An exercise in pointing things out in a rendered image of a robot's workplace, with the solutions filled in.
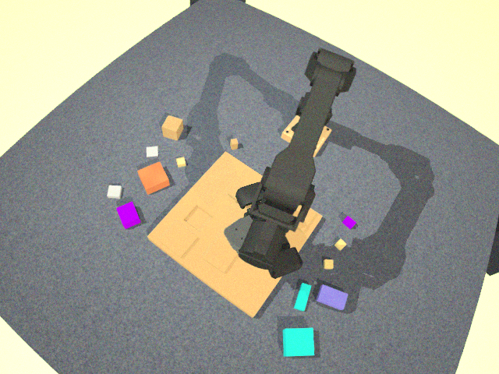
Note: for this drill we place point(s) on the turquoise cube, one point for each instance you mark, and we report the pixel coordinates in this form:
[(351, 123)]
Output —
[(298, 342)]

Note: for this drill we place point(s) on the turquoise rectangular block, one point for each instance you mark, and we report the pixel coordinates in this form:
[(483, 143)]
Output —
[(302, 297)]

